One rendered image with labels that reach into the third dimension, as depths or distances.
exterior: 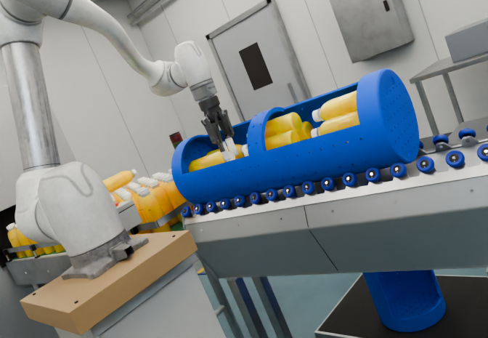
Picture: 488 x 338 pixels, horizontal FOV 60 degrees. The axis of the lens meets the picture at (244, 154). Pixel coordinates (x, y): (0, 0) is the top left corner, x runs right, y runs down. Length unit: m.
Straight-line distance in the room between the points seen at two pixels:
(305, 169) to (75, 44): 5.61
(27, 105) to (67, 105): 4.96
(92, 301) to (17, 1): 0.82
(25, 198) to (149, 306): 0.47
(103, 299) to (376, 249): 0.82
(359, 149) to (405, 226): 0.26
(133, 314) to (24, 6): 0.86
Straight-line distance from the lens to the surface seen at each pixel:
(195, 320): 1.20
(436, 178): 1.23
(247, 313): 1.90
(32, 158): 1.34
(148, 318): 1.12
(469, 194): 1.22
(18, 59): 1.41
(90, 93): 6.51
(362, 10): 4.58
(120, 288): 1.02
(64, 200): 1.12
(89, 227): 1.12
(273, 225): 1.50
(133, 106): 6.76
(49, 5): 1.34
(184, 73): 1.54
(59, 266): 2.59
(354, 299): 2.34
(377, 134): 1.20
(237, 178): 1.49
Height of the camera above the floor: 1.33
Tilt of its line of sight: 8 degrees down
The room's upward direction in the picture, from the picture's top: 23 degrees counter-clockwise
